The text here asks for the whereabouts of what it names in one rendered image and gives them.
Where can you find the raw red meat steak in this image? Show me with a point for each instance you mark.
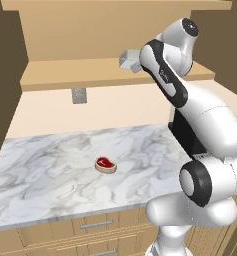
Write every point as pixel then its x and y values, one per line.
pixel 105 164

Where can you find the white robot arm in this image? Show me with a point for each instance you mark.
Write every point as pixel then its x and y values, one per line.
pixel 210 123

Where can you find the black stove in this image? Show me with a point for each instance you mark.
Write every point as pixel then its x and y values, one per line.
pixel 184 133

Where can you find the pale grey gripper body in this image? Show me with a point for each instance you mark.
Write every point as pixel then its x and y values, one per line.
pixel 130 60

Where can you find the light wooden open cabinet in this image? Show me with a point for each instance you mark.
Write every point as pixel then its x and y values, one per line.
pixel 90 36

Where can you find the dark brown cabinet door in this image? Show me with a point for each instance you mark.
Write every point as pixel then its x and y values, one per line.
pixel 5 83
pixel 225 43

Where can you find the light wooden drawer front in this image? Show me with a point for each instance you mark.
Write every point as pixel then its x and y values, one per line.
pixel 90 245
pixel 90 218

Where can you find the grey wall outlet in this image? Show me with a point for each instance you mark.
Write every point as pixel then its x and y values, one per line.
pixel 79 96

